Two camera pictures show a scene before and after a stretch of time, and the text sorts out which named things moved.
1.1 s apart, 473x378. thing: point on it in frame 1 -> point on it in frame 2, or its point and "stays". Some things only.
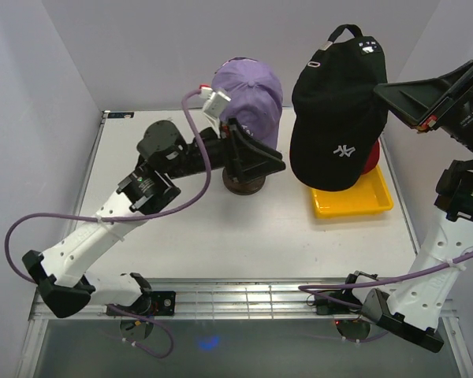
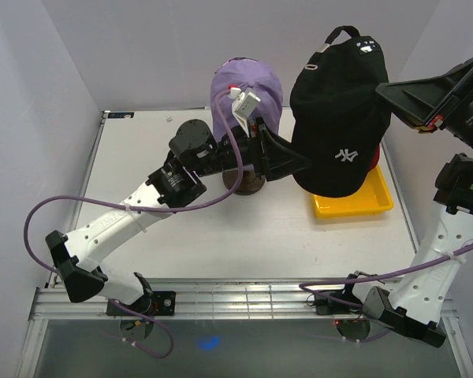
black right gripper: (417, 101) stays
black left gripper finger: (249, 159) -> (279, 160)
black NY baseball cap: (337, 118) stays
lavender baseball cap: (256, 97) stays
